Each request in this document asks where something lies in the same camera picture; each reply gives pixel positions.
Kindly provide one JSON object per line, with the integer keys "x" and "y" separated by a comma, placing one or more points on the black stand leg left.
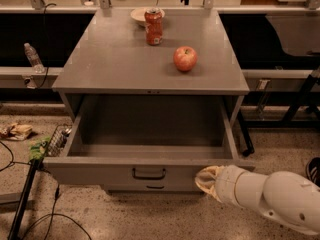
{"x": 15, "y": 227}

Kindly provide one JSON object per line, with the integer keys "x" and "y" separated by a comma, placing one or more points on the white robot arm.
{"x": 283, "y": 197}

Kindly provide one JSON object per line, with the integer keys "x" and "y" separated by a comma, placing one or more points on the lower drawer with handle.
{"x": 165, "y": 189}

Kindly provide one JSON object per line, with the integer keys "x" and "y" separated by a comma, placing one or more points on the black shoe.
{"x": 313, "y": 170}

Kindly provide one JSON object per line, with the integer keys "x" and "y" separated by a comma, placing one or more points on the white ceramic bowl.
{"x": 138, "y": 14}

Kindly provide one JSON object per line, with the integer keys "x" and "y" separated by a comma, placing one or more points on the black stand leg right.
{"x": 249, "y": 145}

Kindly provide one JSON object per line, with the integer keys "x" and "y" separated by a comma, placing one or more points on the grey metal drawer cabinet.
{"x": 113, "y": 58}

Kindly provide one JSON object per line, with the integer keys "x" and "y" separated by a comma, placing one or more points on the wire mesh basket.
{"x": 58, "y": 140}

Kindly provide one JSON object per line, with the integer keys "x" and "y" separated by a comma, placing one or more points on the black drawer handle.
{"x": 148, "y": 175}

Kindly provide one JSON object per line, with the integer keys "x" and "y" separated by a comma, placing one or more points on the padded gripper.
{"x": 225, "y": 183}

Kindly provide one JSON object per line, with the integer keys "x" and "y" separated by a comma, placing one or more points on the black tripod frame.
{"x": 301, "y": 98}

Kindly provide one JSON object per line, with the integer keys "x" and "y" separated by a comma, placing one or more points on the orange soda can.
{"x": 153, "y": 26}

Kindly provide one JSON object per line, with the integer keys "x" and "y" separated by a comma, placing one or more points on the black stand leg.
{"x": 249, "y": 145}
{"x": 15, "y": 227}

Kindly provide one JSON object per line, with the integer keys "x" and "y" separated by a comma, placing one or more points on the red apple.
{"x": 185, "y": 58}

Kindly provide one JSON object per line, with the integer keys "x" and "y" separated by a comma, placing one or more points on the clear plastic water bottle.
{"x": 34, "y": 58}

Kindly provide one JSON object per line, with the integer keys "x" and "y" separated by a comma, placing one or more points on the grey top drawer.
{"x": 112, "y": 134}

